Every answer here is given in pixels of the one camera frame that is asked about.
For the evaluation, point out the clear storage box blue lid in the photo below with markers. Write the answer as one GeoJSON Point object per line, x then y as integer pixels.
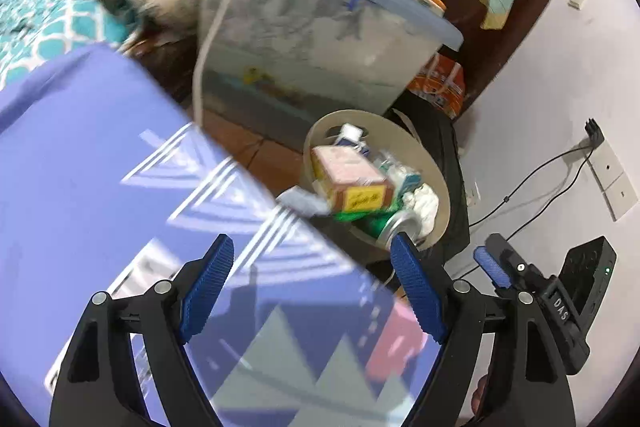
{"type": "Point", "coordinates": [310, 42]}

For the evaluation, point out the blue and white small carton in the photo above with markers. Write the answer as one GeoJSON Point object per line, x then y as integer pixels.
{"type": "Point", "coordinates": [352, 142]}

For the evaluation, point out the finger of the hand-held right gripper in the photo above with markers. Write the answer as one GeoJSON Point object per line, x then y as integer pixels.
{"type": "Point", "coordinates": [520, 264]}
{"type": "Point", "coordinates": [492, 267]}

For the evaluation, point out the yellow cardboard box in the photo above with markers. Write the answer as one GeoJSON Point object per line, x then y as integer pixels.
{"type": "Point", "coordinates": [350, 182]}

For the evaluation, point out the white wall outlet plate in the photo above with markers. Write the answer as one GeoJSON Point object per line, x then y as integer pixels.
{"type": "Point", "coordinates": [617, 182]}

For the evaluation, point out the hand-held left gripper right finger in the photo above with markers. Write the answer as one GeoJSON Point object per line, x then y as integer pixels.
{"type": "Point", "coordinates": [417, 292]}

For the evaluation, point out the brown wooden frame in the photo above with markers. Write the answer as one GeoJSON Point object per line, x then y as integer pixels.
{"type": "Point", "coordinates": [520, 32]}

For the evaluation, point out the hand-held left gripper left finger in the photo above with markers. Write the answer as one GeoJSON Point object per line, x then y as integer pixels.
{"type": "Point", "coordinates": [207, 292]}

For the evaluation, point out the green drink can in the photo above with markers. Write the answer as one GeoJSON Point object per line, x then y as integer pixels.
{"type": "Point", "coordinates": [395, 224]}

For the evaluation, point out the black wall plug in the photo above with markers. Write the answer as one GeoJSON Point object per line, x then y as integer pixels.
{"type": "Point", "coordinates": [594, 132]}

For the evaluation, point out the beige round wastebasket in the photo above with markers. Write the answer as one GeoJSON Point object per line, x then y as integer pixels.
{"type": "Point", "coordinates": [440, 177]}

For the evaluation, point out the small white wall switch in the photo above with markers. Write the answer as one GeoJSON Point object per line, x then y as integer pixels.
{"type": "Point", "coordinates": [576, 2]}

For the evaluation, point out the teal patterned bedsheet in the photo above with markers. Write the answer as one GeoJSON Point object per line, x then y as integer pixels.
{"type": "Point", "coordinates": [45, 22]}

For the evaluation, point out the orange printed bag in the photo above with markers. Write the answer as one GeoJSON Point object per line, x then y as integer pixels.
{"type": "Point", "coordinates": [442, 82]}

